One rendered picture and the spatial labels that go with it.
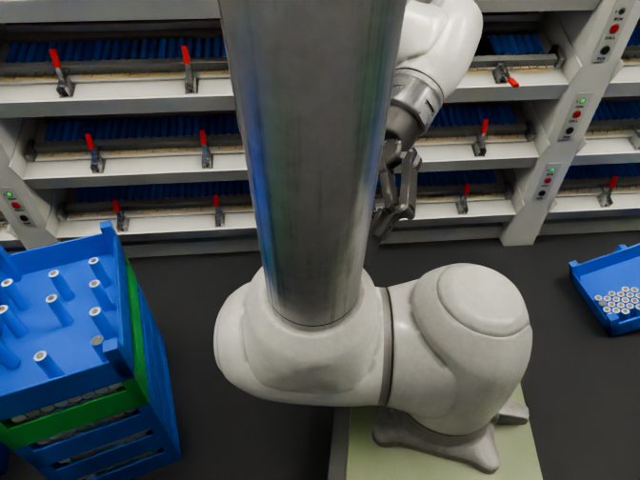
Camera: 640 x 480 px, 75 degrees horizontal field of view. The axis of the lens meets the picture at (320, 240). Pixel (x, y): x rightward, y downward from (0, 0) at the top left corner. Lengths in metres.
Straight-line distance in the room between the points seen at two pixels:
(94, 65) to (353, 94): 0.91
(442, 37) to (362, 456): 0.60
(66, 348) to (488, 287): 0.64
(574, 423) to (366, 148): 0.94
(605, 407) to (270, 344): 0.88
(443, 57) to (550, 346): 0.80
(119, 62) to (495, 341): 0.93
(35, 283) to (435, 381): 0.72
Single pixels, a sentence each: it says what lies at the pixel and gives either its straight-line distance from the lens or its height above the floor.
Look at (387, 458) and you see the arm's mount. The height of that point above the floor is 0.26.
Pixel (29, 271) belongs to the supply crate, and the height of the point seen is 0.33.
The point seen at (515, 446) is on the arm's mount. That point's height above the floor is 0.26.
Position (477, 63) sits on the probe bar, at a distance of 1.10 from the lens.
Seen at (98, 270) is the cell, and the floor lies 0.37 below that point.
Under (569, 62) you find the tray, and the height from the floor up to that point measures 0.55.
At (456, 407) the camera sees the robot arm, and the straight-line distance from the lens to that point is 0.57.
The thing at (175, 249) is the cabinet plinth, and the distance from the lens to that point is 1.34.
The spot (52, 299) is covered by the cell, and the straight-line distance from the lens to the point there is 0.79.
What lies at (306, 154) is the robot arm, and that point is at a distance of 0.25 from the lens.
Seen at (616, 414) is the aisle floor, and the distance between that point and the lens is 1.19.
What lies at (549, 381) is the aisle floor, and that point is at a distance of 1.16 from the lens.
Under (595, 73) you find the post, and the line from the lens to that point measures 1.20.
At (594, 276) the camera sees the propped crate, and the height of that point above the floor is 0.03.
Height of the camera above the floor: 0.90
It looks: 42 degrees down
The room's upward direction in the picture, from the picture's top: straight up
